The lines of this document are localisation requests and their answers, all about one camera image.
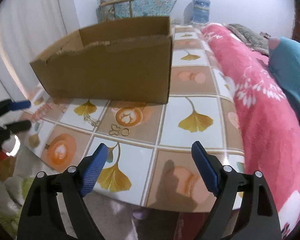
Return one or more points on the teal pillow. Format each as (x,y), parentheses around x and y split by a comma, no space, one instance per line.
(284,65)

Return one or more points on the pink floral blanket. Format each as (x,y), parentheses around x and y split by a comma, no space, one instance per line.
(269,127)

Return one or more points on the grey patterned cushion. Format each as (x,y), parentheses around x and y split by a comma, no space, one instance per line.
(254,41)

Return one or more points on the brown cardboard box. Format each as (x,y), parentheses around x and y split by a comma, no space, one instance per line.
(124,60)

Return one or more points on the blue water bottle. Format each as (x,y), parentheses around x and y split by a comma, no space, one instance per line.
(201,11)

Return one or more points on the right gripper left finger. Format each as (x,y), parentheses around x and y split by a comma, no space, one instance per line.
(54,207)

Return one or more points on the white green fluffy blanket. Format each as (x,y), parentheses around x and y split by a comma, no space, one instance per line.
(16,176)

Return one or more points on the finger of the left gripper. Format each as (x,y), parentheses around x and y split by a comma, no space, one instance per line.
(18,104)
(17,127)

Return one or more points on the wooden chair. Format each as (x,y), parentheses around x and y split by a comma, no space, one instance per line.
(111,10)

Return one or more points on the ginkgo macaron patterned mat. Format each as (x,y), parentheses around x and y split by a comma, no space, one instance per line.
(149,146)

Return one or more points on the white curtain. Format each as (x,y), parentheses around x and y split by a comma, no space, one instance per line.
(27,27)

